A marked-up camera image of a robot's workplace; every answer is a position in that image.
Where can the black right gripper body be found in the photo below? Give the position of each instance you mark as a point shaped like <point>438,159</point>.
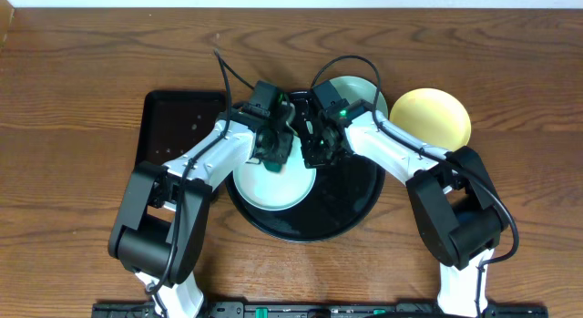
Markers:
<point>319,152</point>

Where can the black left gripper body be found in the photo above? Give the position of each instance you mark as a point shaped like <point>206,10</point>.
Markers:
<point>280,149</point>

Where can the green sponge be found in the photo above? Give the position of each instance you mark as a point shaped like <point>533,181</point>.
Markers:
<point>273,167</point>

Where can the light green plate with stain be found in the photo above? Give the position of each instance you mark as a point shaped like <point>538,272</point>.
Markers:
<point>358,95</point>

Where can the yellow plate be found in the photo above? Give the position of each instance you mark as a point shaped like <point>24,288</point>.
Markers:
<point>434,116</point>

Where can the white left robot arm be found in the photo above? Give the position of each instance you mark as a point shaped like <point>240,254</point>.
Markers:
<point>161,223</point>

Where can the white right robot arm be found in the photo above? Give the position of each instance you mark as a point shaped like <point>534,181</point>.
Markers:
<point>457,211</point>

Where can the round black tray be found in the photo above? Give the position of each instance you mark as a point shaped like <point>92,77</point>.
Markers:
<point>341,196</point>

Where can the rectangular black tray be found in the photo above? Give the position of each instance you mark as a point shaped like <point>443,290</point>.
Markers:
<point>174,121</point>

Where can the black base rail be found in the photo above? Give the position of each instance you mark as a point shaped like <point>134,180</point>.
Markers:
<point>265,310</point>

